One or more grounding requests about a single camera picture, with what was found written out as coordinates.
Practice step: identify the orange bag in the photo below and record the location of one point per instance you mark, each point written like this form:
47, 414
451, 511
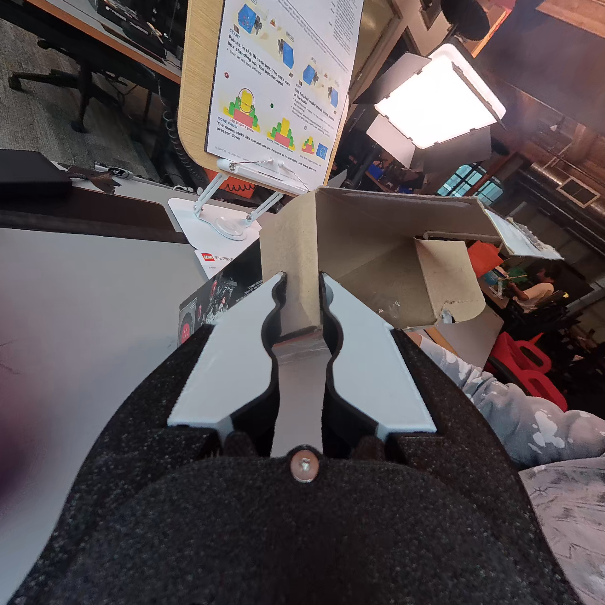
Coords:
482, 257

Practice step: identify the red plastic chair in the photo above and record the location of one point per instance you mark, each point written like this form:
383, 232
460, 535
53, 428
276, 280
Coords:
529, 366

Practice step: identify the white air vent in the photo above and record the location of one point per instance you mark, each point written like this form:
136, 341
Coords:
579, 190

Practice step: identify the orange bin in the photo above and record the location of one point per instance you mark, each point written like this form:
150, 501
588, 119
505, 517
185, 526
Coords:
231, 185

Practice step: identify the printed instruction sheet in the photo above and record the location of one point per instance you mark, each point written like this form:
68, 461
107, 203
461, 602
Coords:
283, 71

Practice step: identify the studio light panel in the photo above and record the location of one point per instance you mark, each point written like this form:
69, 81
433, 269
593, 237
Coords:
439, 94

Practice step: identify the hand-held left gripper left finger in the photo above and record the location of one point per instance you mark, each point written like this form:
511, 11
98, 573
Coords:
227, 373

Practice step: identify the black desk divider strip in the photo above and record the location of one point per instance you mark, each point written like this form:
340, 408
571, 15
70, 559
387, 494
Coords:
94, 212

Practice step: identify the clear plastic bag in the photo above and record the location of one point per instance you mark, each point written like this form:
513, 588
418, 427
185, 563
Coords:
392, 314

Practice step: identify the instruction sheet on wooden stand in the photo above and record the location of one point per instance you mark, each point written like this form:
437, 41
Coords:
194, 94

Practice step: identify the white instruction booklet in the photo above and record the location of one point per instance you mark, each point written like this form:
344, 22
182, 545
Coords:
212, 262

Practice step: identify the dark brown cloth scrap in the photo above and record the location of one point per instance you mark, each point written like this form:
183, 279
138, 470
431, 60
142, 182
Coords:
94, 177

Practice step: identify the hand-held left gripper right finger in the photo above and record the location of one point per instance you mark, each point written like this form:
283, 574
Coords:
378, 378

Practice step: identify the paned window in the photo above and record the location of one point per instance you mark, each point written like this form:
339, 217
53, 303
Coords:
468, 184

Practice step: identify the cardboard toy set box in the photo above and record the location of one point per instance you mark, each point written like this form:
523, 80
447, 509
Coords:
368, 236

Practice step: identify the white desk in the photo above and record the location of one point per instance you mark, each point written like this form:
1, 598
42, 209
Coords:
94, 331

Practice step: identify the black flat box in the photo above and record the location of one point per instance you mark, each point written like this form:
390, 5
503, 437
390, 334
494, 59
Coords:
28, 175

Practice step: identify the black round fixture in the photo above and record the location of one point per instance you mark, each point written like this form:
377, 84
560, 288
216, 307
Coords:
465, 19

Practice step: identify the person's right forearm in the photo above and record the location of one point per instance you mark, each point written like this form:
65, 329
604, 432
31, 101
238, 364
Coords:
520, 416

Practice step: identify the person's patterned grey clothing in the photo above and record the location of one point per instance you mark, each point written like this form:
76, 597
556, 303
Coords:
567, 520

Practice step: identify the wooden edged table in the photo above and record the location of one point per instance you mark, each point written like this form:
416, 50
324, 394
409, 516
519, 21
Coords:
108, 45

